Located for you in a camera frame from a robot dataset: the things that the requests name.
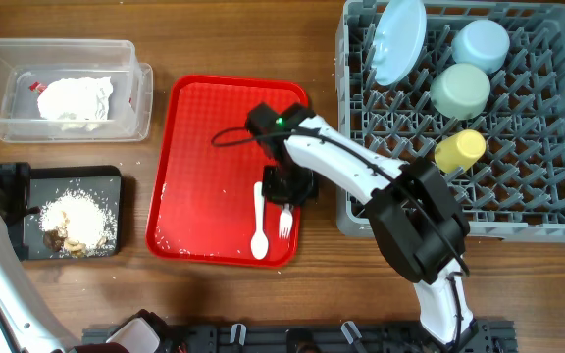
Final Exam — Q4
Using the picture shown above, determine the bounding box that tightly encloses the yellow plastic cup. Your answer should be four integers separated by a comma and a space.
434, 129, 487, 174

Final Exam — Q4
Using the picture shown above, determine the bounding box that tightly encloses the large light blue plate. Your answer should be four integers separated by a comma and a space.
372, 0, 427, 86

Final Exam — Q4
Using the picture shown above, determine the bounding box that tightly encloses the white plastic spoon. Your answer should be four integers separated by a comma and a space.
250, 181, 269, 260

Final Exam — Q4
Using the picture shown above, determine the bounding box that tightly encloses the food scraps and rice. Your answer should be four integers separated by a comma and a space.
38, 189, 118, 258

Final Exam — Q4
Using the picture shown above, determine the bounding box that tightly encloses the grey dishwasher rack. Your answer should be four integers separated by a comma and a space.
335, 1, 565, 242

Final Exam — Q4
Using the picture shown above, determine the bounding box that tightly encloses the white napkin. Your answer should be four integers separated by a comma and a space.
37, 76, 114, 131

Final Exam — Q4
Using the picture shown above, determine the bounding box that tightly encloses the white plastic fork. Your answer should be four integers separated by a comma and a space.
279, 204, 293, 240

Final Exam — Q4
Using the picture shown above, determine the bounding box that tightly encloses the light green bowl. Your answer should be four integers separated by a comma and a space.
430, 63, 490, 120

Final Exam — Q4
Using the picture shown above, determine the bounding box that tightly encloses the small light blue saucer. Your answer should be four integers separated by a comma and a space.
451, 20, 510, 75

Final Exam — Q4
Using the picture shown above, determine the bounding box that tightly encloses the clear plastic bin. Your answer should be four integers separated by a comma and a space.
0, 38, 154, 143

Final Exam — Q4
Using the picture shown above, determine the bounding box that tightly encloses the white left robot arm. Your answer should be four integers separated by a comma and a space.
0, 188, 161, 353

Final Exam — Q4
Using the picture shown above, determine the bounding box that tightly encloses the red snack wrapper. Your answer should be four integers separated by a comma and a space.
28, 82, 47, 95

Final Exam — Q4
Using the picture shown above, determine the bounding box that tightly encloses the red plastic tray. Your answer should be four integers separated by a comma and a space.
145, 75, 308, 268

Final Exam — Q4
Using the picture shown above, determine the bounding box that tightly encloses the black waste tray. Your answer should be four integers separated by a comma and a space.
22, 165, 123, 261

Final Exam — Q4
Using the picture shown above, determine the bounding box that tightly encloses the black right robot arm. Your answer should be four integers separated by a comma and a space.
245, 103, 474, 352

